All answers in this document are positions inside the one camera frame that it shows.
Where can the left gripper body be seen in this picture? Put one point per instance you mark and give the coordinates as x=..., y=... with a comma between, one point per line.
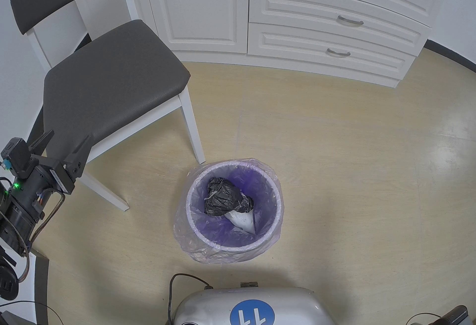
x=44, y=182

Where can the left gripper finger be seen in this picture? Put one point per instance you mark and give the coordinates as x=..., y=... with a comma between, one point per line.
x=76, y=163
x=41, y=143

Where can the black plastic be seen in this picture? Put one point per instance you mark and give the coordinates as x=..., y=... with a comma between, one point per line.
x=225, y=197

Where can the purple plastic bag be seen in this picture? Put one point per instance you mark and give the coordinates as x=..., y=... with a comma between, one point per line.
x=241, y=182

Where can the white printed wrapper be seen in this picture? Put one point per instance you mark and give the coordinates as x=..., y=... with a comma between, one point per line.
x=243, y=221

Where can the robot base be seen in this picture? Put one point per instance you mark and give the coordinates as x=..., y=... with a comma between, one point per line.
x=260, y=301

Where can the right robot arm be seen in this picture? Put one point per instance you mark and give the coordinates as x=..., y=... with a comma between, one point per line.
x=446, y=318

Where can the white trash bin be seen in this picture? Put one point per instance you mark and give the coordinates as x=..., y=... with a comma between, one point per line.
x=230, y=245

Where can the white chair grey cushions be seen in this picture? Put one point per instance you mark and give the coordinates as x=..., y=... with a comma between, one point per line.
x=111, y=92

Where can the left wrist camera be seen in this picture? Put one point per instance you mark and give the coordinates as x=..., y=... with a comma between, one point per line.
x=15, y=154

